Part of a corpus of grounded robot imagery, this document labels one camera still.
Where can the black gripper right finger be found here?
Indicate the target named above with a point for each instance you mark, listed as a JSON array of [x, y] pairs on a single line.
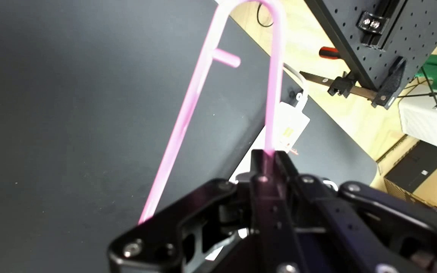
[[340, 227]]

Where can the white paper tag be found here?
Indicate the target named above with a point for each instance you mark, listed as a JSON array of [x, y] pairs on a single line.
[[291, 122]]

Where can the black perforated breadboard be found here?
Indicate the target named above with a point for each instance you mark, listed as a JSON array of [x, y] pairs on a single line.
[[405, 45]]

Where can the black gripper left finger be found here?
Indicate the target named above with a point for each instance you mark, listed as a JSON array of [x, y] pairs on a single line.
[[227, 212]]

